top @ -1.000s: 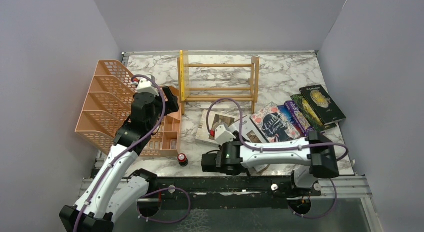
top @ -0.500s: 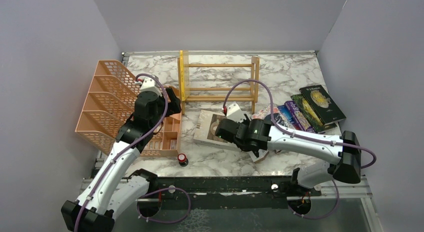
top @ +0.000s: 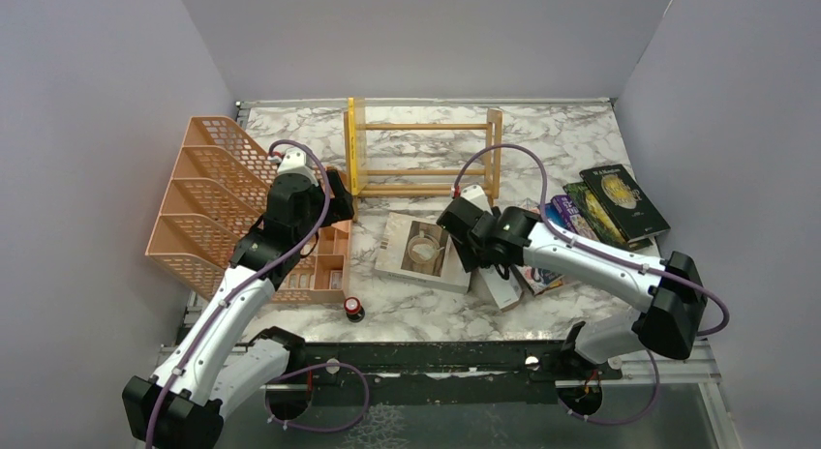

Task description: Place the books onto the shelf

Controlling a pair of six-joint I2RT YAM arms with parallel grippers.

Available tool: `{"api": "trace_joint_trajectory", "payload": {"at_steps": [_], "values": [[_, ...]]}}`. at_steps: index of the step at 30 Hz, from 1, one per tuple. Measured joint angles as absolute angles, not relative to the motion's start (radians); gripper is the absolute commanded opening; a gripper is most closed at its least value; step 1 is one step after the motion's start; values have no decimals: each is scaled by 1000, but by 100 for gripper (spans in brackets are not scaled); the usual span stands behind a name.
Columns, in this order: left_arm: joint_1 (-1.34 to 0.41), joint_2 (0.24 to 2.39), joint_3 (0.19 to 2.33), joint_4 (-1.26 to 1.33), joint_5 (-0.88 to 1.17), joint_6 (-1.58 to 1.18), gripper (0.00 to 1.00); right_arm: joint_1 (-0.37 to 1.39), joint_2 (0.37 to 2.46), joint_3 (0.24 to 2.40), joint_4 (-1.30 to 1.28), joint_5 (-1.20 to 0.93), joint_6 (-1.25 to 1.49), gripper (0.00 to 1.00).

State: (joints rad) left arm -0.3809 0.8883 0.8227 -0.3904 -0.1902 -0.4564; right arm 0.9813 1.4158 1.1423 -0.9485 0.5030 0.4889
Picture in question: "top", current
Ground Afternoon tea coffee cover book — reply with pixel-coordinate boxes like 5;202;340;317
374;212;471;294

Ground purple 52-Storey Treehouse book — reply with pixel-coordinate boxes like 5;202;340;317
551;195;598;241

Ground green Alice Wonderland book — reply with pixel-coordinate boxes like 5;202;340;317
563;182;654;252

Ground wooden book rack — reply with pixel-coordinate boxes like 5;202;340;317
353;102;503;201

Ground blue Jane Eyre book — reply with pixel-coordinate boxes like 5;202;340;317
544;202;567;230

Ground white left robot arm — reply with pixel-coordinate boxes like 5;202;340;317
122;168;354;448

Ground black metal base rail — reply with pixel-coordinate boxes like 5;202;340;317
263;340;622;415

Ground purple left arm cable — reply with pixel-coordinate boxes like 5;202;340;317
143;139;333;449

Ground white Furniture Decorate book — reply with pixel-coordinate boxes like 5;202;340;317
470;268;522;312

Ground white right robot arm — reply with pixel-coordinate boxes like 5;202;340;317
437;197;706;378

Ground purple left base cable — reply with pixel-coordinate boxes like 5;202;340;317
263;361;372;434

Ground black Moon and Sixpence book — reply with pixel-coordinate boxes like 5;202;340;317
579;164;671;243

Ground orange plastic file organizer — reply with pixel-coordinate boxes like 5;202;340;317
146;116;351;304

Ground thin yellow book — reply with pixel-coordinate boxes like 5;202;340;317
345;98;358;195

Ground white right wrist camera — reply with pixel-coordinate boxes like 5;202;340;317
459;185;492;213

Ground floral Little Women book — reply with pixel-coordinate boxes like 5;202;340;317
518;266;564;296

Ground red capped small bottle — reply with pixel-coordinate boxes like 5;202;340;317
344;296;365;322

